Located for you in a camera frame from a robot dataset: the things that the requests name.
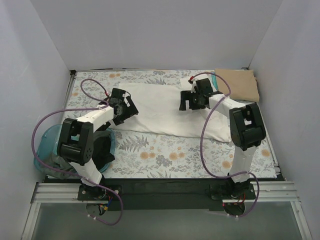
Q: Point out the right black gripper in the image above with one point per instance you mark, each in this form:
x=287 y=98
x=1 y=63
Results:
x=189 y=100

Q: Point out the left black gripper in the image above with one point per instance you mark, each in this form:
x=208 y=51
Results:
x=130 y=109

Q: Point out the white t shirt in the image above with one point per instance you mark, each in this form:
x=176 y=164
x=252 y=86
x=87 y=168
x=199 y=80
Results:
x=158 y=112

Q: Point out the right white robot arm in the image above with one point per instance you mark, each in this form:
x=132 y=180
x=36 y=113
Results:
x=247 y=131

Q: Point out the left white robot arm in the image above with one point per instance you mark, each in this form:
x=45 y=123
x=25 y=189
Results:
x=76 y=139

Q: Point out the folded teal t shirt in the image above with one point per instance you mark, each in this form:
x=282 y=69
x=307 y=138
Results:
x=215 y=80

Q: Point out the floral table cloth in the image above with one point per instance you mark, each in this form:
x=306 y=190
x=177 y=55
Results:
x=150 y=155

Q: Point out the folded tan t shirt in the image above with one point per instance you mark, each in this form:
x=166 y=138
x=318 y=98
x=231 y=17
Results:
x=251 y=86

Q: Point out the teal plastic basket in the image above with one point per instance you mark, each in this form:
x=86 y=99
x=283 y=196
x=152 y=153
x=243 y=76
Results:
x=48 y=144

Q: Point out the grey t shirt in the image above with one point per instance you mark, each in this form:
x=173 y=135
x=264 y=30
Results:
x=59 y=163

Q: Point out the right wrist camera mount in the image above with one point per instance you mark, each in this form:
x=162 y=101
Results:
x=193 y=82

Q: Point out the aluminium frame rail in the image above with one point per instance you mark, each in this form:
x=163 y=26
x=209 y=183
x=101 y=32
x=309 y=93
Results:
x=46 y=193

